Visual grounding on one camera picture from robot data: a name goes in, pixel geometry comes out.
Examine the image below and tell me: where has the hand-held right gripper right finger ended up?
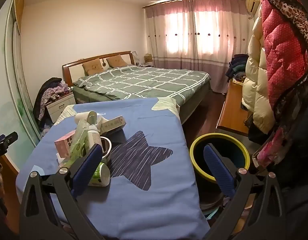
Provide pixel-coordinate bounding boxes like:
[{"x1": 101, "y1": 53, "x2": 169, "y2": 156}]
[{"x1": 203, "y1": 143, "x2": 289, "y2": 240}]

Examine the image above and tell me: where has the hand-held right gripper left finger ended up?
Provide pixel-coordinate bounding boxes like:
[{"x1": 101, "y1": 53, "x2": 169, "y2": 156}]
[{"x1": 19, "y1": 143, "x2": 107, "y2": 240}]

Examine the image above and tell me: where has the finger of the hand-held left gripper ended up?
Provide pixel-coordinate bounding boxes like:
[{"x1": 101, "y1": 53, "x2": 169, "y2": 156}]
[{"x1": 0, "y1": 132, "x2": 19, "y2": 159}]

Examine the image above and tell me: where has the green label bottle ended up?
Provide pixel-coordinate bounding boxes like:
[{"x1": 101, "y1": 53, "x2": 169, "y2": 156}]
[{"x1": 88, "y1": 162, "x2": 111, "y2": 187}]

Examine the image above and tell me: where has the yellow rimmed bin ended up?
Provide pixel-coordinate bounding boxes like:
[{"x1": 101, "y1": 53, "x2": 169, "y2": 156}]
[{"x1": 189, "y1": 133, "x2": 250, "y2": 205}]

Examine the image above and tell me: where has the white yogurt cup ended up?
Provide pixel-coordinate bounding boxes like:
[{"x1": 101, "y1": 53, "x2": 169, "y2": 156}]
[{"x1": 100, "y1": 136, "x2": 112, "y2": 163}]

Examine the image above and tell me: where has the long white cardboard box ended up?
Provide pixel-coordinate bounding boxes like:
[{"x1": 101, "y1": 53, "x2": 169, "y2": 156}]
[{"x1": 99, "y1": 115, "x2": 127, "y2": 133}]

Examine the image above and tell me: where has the white paper cup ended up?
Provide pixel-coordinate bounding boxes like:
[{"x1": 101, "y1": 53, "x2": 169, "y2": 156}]
[{"x1": 74, "y1": 111, "x2": 98, "y2": 126}]

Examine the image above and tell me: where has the green tube package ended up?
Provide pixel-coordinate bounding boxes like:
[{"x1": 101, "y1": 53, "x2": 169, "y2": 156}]
[{"x1": 69, "y1": 120, "x2": 91, "y2": 160}]

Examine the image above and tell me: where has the pink box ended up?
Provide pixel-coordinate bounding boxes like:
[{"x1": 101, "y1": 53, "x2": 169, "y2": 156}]
[{"x1": 54, "y1": 130, "x2": 78, "y2": 159}]

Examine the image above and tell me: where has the white plastic bottle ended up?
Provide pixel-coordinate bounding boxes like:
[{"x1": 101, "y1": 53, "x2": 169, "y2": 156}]
[{"x1": 88, "y1": 126, "x2": 102, "y2": 153}]

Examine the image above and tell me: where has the sliding wardrobe door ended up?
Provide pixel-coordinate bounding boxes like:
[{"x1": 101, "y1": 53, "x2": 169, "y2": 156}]
[{"x1": 0, "y1": 0, "x2": 44, "y2": 153}]

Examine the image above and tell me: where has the pink floral garment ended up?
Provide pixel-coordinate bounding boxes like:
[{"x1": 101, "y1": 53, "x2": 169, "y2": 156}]
[{"x1": 254, "y1": 127, "x2": 289, "y2": 170}]

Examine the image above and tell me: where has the clothes heap on cabinet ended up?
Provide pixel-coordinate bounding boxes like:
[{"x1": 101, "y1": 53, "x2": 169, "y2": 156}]
[{"x1": 33, "y1": 77, "x2": 63, "y2": 128}]

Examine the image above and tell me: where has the wooden desk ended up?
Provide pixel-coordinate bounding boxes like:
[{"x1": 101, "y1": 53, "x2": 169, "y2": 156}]
[{"x1": 216, "y1": 77, "x2": 252, "y2": 135}]

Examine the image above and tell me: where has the blue star blanket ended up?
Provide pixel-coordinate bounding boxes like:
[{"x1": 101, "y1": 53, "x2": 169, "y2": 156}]
[{"x1": 15, "y1": 97, "x2": 212, "y2": 240}]

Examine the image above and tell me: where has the white nightstand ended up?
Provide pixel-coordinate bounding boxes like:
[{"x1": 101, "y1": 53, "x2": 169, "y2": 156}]
[{"x1": 46, "y1": 91, "x2": 76, "y2": 123}]

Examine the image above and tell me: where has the purple floral garment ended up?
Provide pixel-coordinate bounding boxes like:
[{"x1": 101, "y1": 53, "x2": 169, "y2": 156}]
[{"x1": 41, "y1": 82, "x2": 71, "y2": 105}]

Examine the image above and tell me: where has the wooden bed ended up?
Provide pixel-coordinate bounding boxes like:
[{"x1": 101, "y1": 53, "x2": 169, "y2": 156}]
[{"x1": 62, "y1": 51, "x2": 212, "y2": 125}]

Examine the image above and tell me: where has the cream down jacket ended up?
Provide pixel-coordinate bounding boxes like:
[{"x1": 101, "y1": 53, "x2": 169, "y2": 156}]
[{"x1": 241, "y1": 0, "x2": 277, "y2": 134}]

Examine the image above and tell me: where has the brown pillow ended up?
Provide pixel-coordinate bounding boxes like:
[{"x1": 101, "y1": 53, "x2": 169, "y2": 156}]
[
  {"x1": 82, "y1": 58, "x2": 104, "y2": 75},
  {"x1": 106, "y1": 54, "x2": 128, "y2": 68}
]

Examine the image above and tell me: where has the pile of dark clothes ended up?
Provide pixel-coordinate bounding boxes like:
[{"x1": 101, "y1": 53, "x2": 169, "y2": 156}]
[{"x1": 225, "y1": 53, "x2": 249, "y2": 80}]

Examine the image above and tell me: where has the green plaid duvet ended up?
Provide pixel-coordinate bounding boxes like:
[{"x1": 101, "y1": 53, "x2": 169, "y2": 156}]
[{"x1": 73, "y1": 65, "x2": 210, "y2": 103}]

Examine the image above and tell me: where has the pink white curtain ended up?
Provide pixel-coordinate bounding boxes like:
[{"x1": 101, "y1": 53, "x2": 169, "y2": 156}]
[{"x1": 144, "y1": 0, "x2": 252, "y2": 93}]

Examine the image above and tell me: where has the red dotted down jacket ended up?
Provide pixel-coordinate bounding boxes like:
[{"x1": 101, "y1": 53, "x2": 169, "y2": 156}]
[{"x1": 261, "y1": 0, "x2": 308, "y2": 123}]

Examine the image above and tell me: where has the leopard print scarf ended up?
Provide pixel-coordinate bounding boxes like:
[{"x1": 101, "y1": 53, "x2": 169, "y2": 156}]
[{"x1": 269, "y1": 0, "x2": 308, "y2": 63}]

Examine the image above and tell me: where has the wall air conditioner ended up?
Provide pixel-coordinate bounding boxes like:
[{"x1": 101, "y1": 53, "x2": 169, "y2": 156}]
[{"x1": 246, "y1": 0, "x2": 260, "y2": 13}]

